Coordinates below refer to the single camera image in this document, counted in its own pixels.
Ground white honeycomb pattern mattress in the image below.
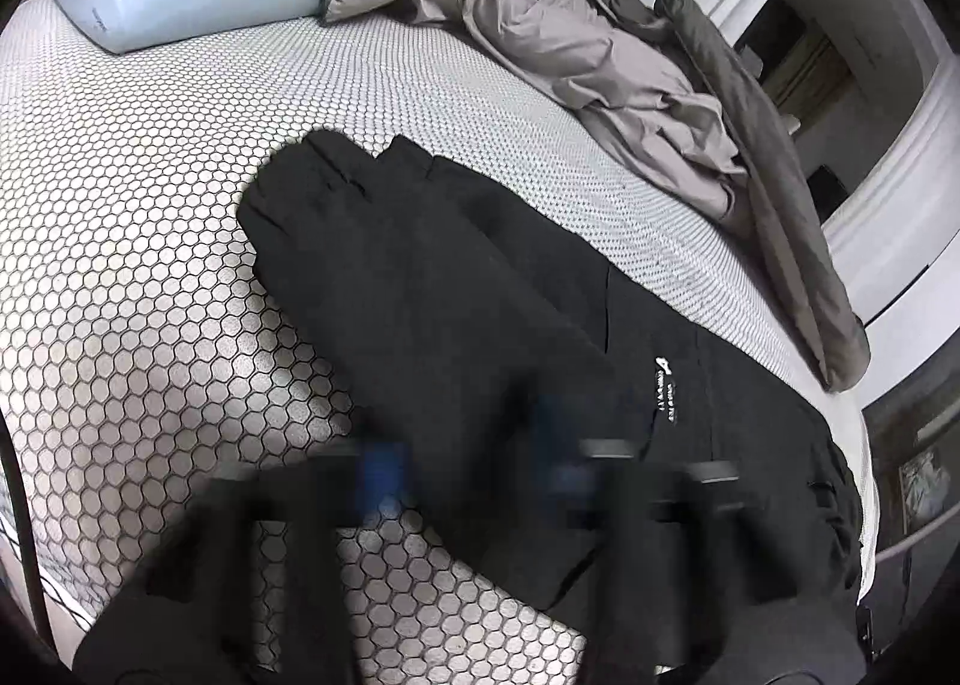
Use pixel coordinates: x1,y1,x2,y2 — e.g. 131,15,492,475
2,0,878,651

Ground white wardrobe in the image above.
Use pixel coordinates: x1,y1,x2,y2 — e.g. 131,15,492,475
695,0,958,392

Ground grey crumpled duvet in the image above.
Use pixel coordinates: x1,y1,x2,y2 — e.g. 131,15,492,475
324,0,871,392

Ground black pants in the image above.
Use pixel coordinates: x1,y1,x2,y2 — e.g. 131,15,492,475
238,130,866,683

